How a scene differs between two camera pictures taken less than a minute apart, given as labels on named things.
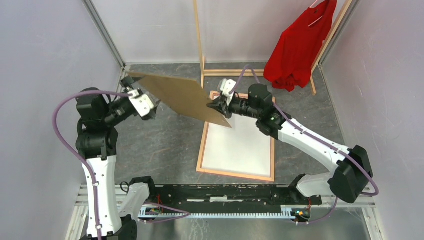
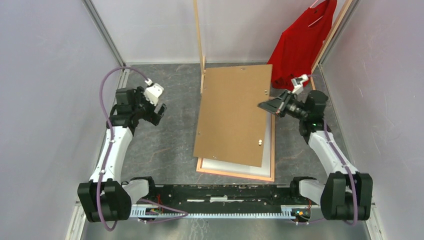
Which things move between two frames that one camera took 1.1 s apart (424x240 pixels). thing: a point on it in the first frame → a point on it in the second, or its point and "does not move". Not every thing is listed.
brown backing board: x=184 y=96 → x=231 y=127
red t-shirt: x=289 y=62 does not move
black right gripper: x=220 y=104 → x=274 y=105
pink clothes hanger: x=319 y=18 does not move
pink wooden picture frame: x=199 y=169 does not move
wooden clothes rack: x=319 y=64 does not move
